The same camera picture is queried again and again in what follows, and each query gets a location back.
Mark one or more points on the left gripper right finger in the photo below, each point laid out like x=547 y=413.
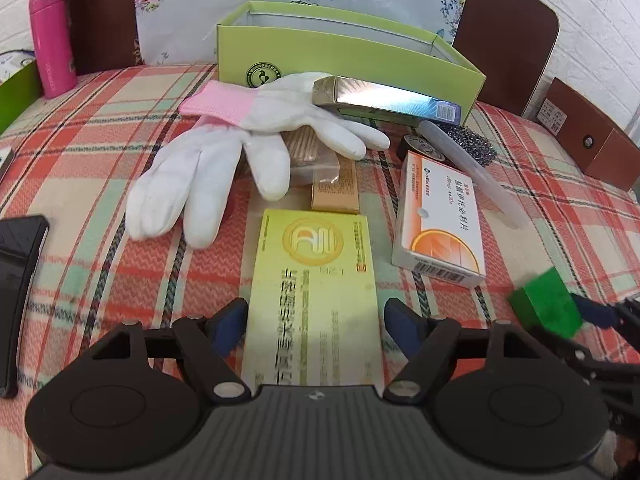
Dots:
x=427 y=344

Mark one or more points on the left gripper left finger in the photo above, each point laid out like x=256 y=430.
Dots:
x=204 y=344

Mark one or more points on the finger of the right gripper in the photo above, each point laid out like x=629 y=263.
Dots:
x=599 y=315

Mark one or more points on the yellow medicine box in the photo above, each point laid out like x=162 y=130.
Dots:
x=313 y=312

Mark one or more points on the white orange medicine box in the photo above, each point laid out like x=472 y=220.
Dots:
x=437 y=230

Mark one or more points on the clear plastic tube case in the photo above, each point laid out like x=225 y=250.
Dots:
x=481 y=177

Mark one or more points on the gold brown small box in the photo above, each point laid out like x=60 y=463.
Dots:
x=342 y=194

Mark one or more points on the bag of toothpicks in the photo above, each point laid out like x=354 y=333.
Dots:
x=311 y=161

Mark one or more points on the white glove pink cuff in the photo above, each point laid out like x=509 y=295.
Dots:
x=272 y=109

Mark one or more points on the silver blue long box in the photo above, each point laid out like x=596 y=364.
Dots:
x=354 y=97

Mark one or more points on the black tape roll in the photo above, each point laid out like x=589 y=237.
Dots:
x=417 y=144

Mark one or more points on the black phone device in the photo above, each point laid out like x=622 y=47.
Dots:
x=22 y=239

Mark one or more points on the plaid bed sheet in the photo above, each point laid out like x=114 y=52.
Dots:
x=76 y=157

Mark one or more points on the light green cardboard box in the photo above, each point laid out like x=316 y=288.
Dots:
x=263 y=41

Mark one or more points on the dark brown wooden headboard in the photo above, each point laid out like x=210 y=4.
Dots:
x=510 y=41

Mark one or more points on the small green tray box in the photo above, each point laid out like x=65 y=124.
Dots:
x=20 y=85

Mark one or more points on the pink thermos bottle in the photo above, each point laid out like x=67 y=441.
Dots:
x=51 y=40

